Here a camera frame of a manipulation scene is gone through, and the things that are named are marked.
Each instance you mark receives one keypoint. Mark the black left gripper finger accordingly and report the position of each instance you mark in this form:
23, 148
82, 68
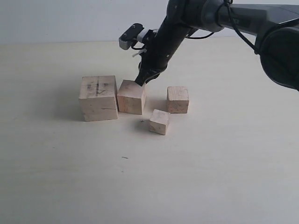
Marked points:
144, 76

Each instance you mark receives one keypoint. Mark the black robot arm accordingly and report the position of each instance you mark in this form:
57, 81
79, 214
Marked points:
275, 27

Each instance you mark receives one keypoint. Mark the smallest wooden cube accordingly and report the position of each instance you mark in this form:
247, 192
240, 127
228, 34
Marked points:
159, 122

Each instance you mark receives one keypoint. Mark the second largest wooden cube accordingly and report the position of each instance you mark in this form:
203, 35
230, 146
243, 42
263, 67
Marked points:
131, 97

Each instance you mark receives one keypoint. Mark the third largest wooden cube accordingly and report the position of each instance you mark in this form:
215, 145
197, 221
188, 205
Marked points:
177, 99

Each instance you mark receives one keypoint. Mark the largest marked wooden cube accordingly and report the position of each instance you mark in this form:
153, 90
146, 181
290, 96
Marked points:
97, 98

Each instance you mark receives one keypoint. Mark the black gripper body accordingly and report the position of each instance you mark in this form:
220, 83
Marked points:
163, 46

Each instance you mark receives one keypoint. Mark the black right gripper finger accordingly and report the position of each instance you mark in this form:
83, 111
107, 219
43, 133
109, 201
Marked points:
152, 74

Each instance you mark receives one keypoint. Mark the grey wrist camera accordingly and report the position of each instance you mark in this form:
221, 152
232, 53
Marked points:
129, 38

